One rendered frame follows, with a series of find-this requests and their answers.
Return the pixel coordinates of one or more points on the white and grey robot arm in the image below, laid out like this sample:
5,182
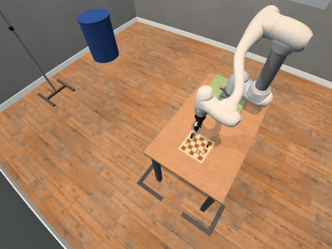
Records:
287,35

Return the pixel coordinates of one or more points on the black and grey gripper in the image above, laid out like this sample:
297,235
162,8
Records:
198,124

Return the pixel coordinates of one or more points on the chessboard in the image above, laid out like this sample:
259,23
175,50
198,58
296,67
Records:
198,142

